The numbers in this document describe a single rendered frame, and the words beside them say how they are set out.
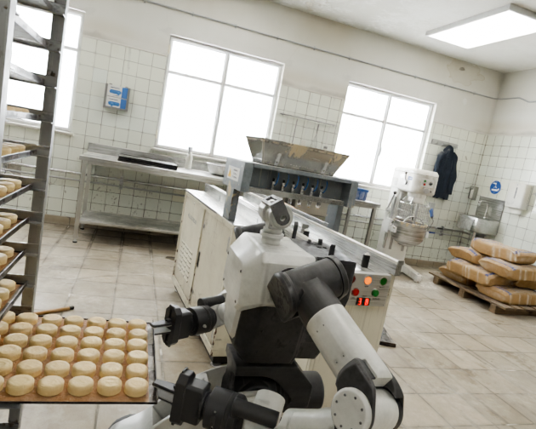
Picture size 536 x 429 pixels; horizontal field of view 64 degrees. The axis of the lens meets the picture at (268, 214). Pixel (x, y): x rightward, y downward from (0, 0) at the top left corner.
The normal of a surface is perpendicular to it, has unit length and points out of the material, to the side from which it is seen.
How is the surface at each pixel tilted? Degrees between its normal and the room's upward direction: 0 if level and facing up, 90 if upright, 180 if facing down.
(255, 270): 85
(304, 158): 115
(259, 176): 90
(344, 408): 76
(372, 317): 90
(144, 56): 90
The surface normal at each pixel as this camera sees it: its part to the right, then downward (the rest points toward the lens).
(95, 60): 0.29, 0.19
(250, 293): -0.46, -0.04
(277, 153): 0.26, 0.59
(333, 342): -0.67, -0.28
